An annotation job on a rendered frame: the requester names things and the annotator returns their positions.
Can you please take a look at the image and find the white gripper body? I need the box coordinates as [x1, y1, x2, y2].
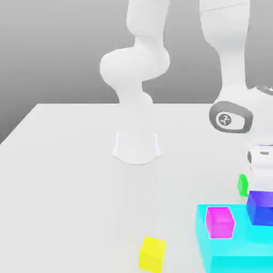
[247, 165, 273, 192]

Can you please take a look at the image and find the small green cube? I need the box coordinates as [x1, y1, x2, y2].
[237, 173, 250, 197]

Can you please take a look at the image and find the small blue cube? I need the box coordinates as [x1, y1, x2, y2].
[245, 190, 273, 226]

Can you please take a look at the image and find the small magenta cube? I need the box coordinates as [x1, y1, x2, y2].
[205, 206, 236, 239]

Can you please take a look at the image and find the small yellow cube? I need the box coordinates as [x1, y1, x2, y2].
[138, 236, 167, 273]

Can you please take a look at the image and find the large cyan box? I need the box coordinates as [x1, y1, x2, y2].
[195, 204, 273, 273]

